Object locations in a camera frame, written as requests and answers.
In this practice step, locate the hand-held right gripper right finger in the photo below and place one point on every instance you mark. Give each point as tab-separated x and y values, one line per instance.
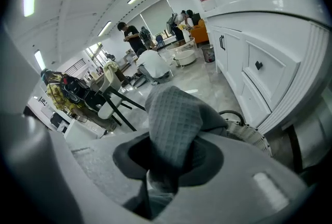
246	179

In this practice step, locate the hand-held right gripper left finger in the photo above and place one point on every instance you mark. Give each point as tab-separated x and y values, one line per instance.
39	166

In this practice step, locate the white woven basket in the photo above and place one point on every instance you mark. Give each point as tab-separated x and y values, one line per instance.
249	134

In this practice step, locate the grey quilted cloth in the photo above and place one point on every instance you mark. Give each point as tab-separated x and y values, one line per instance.
173	119

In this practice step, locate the pale yellow cloth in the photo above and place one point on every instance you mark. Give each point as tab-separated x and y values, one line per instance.
111	68

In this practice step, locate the large white bathtub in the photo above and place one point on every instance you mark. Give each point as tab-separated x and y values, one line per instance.
179	45

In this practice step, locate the white chair with black legs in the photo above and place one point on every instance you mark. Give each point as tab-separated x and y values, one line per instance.
111	106

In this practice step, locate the black mesh waste bin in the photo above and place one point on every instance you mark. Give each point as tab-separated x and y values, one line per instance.
208	53

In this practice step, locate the round white tub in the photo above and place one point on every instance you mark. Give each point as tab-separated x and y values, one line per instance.
185	56

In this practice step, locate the white vanity cabinet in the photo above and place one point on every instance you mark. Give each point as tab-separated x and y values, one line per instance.
272	44

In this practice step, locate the orange sofa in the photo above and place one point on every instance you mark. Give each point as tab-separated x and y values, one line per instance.
199	32

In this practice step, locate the blue chair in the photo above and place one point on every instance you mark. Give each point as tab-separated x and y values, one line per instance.
160	40

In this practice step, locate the grey window blind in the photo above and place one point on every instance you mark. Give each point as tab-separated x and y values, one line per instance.
157	16

